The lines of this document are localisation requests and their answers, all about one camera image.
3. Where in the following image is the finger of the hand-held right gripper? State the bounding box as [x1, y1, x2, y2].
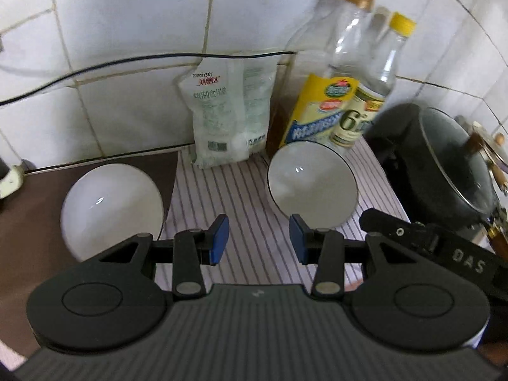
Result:
[359, 208, 437, 255]

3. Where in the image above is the striped printed table mat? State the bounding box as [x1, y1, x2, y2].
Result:
[0, 143, 412, 288]

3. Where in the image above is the vinegar bottle yellow cap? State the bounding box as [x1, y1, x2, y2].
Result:
[329, 12, 418, 150]

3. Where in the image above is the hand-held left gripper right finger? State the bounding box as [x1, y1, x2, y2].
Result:
[288, 214, 422, 298]

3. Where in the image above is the white salt bag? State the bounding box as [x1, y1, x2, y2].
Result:
[177, 53, 279, 171]

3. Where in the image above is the black cable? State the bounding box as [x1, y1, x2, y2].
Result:
[0, 48, 297, 106]

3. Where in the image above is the large oil bottle yellow label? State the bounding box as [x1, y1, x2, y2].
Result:
[265, 0, 378, 160]

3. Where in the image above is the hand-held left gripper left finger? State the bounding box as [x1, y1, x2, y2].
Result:
[97, 213, 230, 299]

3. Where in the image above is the white bowl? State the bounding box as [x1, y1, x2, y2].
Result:
[266, 141, 359, 230]
[60, 163, 166, 263]

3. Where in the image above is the black wok with glass lid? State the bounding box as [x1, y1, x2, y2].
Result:
[364, 103, 508, 255]

